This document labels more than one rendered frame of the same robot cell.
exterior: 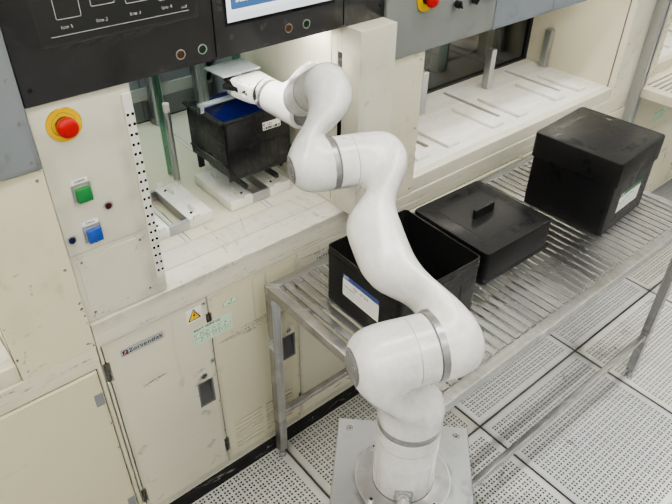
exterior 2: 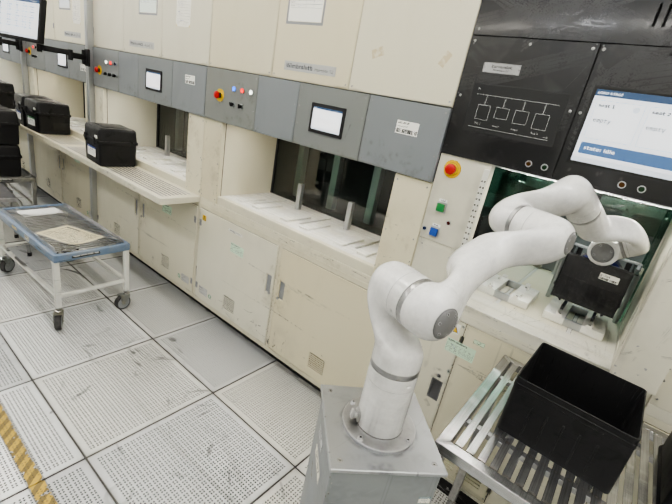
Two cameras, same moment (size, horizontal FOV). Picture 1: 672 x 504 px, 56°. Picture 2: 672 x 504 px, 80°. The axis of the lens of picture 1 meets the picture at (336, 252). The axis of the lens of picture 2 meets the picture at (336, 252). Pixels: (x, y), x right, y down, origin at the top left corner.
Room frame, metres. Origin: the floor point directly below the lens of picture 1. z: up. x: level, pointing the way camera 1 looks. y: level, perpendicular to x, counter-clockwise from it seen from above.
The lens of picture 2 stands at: (0.35, -0.89, 1.50)
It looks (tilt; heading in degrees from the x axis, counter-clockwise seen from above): 20 degrees down; 75
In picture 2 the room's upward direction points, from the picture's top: 11 degrees clockwise
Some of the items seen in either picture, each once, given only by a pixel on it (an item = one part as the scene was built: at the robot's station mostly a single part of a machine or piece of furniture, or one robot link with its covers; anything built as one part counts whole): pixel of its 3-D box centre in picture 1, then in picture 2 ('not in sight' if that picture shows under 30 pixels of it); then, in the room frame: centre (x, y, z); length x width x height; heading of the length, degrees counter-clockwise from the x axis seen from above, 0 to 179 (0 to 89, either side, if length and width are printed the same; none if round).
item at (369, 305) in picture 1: (401, 277); (571, 408); (1.28, -0.17, 0.85); 0.28 x 0.28 x 0.17; 39
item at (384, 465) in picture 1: (405, 450); (386, 395); (0.75, -0.14, 0.85); 0.19 x 0.19 x 0.18
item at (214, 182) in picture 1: (242, 180); (576, 316); (1.68, 0.29, 0.89); 0.22 x 0.21 x 0.04; 40
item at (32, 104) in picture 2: not in sight; (47, 116); (-1.38, 3.22, 0.93); 0.30 x 0.28 x 0.26; 133
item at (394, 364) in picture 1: (397, 379); (398, 315); (0.74, -0.11, 1.07); 0.19 x 0.12 x 0.24; 110
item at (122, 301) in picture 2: not in sight; (65, 256); (-0.74, 1.83, 0.24); 0.97 x 0.52 x 0.48; 133
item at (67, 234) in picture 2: not in sight; (70, 234); (-0.64, 1.68, 0.47); 0.31 x 0.23 x 0.02; 152
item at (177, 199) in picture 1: (161, 210); (508, 288); (1.51, 0.49, 0.89); 0.22 x 0.21 x 0.04; 40
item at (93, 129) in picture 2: not in sight; (110, 144); (-0.61, 2.31, 0.93); 0.30 x 0.28 x 0.26; 127
